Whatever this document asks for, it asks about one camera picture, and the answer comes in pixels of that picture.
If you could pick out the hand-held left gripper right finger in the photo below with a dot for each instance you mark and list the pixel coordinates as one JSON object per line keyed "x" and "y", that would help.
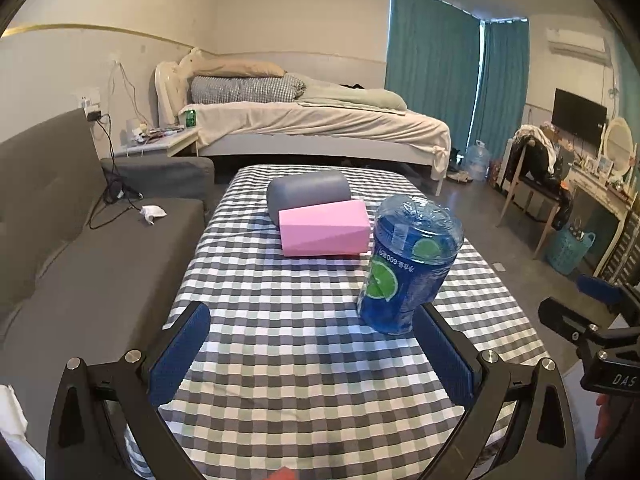
{"x": 447, "y": 360}

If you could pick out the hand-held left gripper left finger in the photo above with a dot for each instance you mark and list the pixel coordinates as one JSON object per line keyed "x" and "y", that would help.
{"x": 177, "y": 360}

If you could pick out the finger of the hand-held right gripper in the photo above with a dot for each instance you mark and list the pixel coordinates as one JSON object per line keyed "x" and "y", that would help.
{"x": 597, "y": 286}
{"x": 565, "y": 317}

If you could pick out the blue plastic jar lime label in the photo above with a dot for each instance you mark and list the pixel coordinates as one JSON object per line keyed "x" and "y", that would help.
{"x": 405, "y": 270}

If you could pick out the person's right hand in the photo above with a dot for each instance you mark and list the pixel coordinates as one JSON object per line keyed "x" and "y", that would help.
{"x": 604, "y": 417}

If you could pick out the blue laundry basket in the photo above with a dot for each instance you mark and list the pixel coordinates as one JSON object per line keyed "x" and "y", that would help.
{"x": 567, "y": 252}

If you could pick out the white vanity desk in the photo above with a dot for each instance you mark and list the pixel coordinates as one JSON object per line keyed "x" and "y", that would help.
{"x": 600, "y": 200}

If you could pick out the wooden chair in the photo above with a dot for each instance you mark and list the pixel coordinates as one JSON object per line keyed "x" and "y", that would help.
{"x": 525, "y": 195}

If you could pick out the checkered tablecloth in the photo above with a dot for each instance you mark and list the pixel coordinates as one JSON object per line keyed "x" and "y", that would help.
{"x": 300, "y": 350}

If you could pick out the grey sofa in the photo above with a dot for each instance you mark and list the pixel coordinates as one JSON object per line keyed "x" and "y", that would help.
{"x": 75, "y": 260}

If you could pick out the clothes pile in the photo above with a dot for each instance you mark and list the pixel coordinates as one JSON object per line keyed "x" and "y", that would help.
{"x": 542, "y": 152}

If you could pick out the white oval mirror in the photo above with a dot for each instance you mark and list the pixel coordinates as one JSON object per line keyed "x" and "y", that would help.
{"x": 619, "y": 142}

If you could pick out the white crumpled tissue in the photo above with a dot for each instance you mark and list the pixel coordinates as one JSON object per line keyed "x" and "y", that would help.
{"x": 152, "y": 212}

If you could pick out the black television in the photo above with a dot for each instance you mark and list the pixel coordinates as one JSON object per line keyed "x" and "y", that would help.
{"x": 577, "y": 115}

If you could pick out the large water jug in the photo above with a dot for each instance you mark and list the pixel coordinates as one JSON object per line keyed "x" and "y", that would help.
{"x": 476, "y": 162}

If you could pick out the white cloth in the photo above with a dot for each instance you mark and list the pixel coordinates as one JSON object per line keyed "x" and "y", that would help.
{"x": 15, "y": 425}

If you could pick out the shoes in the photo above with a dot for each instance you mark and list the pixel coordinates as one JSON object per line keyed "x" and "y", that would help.
{"x": 459, "y": 176}

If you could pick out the pink foam block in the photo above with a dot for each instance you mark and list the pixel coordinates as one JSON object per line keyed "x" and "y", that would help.
{"x": 322, "y": 230}

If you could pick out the grey foam bolster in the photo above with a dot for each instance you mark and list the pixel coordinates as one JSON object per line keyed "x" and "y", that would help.
{"x": 305, "y": 187}

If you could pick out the white nightstand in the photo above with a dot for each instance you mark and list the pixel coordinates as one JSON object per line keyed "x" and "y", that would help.
{"x": 157, "y": 144}

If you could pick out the narrow teal curtain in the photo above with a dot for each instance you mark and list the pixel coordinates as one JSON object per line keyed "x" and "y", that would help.
{"x": 500, "y": 85}

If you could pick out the green bottle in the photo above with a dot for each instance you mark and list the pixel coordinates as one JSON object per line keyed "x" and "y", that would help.
{"x": 190, "y": 119}

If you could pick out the white air conditioner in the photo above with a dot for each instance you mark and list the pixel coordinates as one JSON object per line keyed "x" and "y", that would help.
{"x": 577, "y": 45}

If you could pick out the white bed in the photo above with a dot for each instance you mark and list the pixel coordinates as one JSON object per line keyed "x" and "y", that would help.
{"x": 325, "y": 127}

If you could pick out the checkered folded quilt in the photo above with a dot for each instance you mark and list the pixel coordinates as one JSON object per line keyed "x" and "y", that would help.
{"x": 245, "y": 88}

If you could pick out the wide teal curtain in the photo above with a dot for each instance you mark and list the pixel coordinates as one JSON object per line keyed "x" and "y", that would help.
{"x": 430, "y": 60}

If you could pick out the pale green blanket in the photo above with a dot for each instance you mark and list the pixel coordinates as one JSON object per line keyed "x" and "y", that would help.
{"x": 350, "y": 96}

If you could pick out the beige pillow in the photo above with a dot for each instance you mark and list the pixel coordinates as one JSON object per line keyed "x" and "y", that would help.
{"x": 240, "y": 66}

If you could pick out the wall charger plug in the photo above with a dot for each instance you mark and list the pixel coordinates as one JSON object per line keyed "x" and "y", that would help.
{"x": 92, "y": 114}

